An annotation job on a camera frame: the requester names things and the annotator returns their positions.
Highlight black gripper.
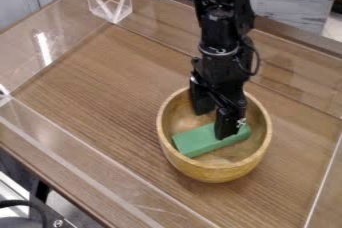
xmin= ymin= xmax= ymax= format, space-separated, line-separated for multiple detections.
xmin=190 ymin=46 xmax=257 ymax=140

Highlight brown wooden bowl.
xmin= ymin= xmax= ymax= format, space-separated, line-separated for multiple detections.
xmin=157 ymin=86 xmax=273 ymax=183

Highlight clear acrylic tray walls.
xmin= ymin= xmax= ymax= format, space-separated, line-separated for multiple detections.
xmin=0 ymin=0 xmax=342 ymax=228

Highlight green rectangular block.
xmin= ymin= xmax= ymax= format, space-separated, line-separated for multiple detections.
xmin=173 ymin=123 xmax=252 ymax=158

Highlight black table leg bracket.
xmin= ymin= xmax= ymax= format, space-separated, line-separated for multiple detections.
xmin=30 ymin=180 xmax=78 ymax=228

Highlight clear acrylic corner bracket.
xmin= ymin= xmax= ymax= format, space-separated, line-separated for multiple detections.
xmin=87 ymin=0 xmax=133 ymax=24

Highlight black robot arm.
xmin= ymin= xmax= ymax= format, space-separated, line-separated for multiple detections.
xmin=190 ymin=0 xmax=261 ymax=139

